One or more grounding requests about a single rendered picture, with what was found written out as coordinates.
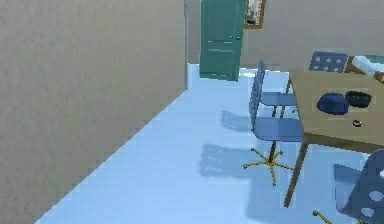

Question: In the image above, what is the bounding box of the blue swivel chair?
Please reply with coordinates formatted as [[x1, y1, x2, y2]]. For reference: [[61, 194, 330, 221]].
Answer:
[[308, 50, 349, 74], [255, 57, 298, 118], [242, 72, 305, 187], [312, 148, 384, 224]]

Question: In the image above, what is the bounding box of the teal room door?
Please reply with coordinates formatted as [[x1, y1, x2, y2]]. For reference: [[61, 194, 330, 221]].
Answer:
[[199, 0, 249, 82]]

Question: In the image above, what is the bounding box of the dark blue bowl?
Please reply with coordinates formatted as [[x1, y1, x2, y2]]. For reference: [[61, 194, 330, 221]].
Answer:
[[316, 92, 350, 116]]

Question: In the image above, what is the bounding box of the brown wooden table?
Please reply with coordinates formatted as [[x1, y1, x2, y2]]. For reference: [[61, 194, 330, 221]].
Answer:
[[283, 69, 384, 209]]

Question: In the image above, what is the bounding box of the black bowl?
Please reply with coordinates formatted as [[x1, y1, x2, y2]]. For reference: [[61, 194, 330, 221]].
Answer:
[[344, 90, 373, 109]]

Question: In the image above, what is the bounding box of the brown framed wall picture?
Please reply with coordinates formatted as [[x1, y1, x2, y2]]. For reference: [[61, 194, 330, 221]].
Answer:
[[243, 0, 267, 31]]

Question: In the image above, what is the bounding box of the white bed with brown frame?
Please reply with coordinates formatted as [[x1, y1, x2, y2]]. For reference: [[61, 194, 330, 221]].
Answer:
[[344, 54, 384, 84]]

